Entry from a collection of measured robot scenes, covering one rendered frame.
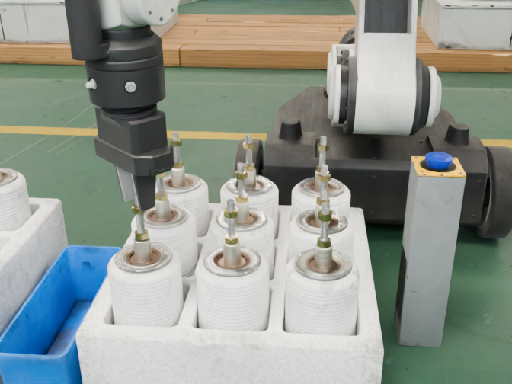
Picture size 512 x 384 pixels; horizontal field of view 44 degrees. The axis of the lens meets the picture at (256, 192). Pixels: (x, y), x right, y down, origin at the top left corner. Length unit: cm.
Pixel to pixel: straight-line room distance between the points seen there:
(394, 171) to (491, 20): 166
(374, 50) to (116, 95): 58
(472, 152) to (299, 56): 152
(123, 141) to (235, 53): 206
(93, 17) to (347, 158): 75
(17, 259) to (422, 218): 63
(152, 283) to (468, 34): 227
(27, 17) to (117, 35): 240
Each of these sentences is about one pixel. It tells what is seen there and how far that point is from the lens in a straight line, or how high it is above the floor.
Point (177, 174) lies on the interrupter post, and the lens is 103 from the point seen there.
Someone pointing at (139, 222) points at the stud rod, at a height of 31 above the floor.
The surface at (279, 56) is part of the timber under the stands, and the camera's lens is 277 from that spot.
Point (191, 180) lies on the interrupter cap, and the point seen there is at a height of 25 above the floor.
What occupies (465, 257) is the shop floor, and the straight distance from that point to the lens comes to 138.
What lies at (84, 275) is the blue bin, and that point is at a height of 6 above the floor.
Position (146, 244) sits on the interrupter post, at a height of 28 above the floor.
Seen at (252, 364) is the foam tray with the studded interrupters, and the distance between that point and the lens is 82.
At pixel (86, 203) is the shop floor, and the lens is 160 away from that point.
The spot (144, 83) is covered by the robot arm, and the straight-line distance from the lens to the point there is 71.
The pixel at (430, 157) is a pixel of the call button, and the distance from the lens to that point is 97.
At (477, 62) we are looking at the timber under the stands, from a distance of 284.
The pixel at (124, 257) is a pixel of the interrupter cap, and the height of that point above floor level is 25.
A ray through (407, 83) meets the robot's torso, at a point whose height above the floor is 38.
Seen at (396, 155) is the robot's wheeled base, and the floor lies 19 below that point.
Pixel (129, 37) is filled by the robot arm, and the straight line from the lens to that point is 71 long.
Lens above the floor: 68
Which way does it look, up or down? 25 degrees down
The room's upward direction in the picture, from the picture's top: straight up
